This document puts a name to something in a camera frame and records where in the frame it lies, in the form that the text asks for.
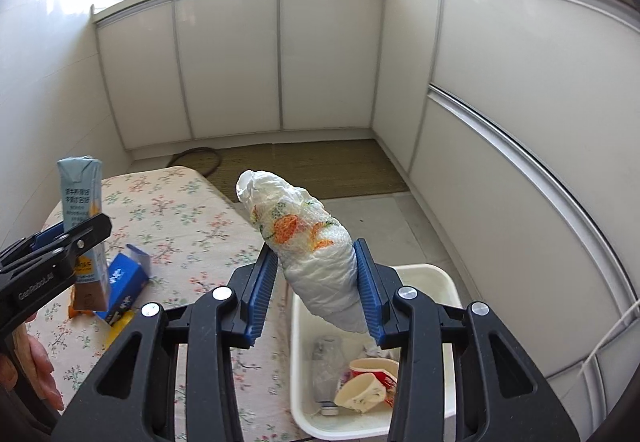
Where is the yellow snack packet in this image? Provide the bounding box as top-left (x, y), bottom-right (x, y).
top-left (102, 309), bottom-right (136, 350)

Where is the person's left hand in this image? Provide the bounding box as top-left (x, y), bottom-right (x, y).
top-left (21, 321), bottom-right (66, 414)

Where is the clear plastic bottle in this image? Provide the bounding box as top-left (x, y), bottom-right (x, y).
top-left (311, 336), bottom-right (346, 418)

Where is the red and white paper cup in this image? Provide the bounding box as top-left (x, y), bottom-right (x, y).
top-left (334, 358), bottom-right (401, 410)

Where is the floral tablecloth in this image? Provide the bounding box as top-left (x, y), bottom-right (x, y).
top-left (20, 166), bottom-right (306, 442)

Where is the white bag with orange print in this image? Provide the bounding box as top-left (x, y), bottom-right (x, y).
top-left (236, 168), bottom-right (368, 334)

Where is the white kitchen cabinet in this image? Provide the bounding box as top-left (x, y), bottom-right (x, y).
top-left (92, 0), bottom-right (640, 378)

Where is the white plastic bin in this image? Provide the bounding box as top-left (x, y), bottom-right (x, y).
top-left (290, 263), bottom-right (463, 440)

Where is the blue cardboard box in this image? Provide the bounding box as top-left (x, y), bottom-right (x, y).
top-left (95, 243), bottom-right (152, 323)

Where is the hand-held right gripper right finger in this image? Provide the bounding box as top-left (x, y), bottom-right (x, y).
top-left (352, 238), bottom-right (581, 442)

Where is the light blue drink carton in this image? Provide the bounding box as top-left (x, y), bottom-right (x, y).
top-left (56, 156), bottom-right (112, 317)

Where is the white cable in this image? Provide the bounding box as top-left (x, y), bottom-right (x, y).
top-left (580, 297), bottom-right (640, 378)

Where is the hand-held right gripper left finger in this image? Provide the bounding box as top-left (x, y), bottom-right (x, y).
top-left (62, 249), bottom-right (281, 442)

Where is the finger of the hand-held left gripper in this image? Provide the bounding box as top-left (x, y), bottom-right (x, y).
top-left (0, 225), bottom-right (67, 271)
top-left (42, 213), bottom-right (113, 269)

